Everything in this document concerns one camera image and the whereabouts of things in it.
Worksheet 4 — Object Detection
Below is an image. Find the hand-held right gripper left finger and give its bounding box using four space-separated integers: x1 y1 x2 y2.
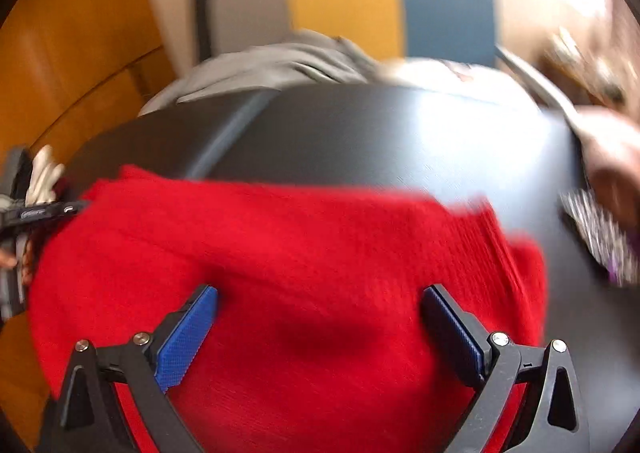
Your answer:
40 284 219 453

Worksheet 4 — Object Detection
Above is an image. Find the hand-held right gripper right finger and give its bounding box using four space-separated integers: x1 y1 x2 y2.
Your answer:
421 283 591 453

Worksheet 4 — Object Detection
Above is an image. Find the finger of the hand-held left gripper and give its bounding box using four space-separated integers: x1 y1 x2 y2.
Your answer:
0 200 93 230

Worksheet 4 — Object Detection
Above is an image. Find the red knit sweater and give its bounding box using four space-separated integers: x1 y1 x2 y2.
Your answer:
27 164 549 453

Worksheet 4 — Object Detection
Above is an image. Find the person's left hand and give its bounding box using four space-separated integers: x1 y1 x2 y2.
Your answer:
0 232 42 286

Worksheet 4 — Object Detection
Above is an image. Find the white cloth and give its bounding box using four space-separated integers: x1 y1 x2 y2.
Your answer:
27 144 67 202

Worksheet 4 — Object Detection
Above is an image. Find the orange wooden cabinet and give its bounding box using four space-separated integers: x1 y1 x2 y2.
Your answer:
0 0 176 174

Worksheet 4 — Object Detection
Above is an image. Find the leopard print cloth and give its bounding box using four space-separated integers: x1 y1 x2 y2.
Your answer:
559 189 640 288

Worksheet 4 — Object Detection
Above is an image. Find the white printed cushion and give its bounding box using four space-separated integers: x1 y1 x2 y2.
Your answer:
385 58 543 111

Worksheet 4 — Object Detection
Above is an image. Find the grey hoodie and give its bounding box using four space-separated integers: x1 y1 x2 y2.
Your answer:
139 30 386 116

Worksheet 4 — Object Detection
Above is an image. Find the grey yellow blue armchair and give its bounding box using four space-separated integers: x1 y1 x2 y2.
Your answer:
189 0 583 131

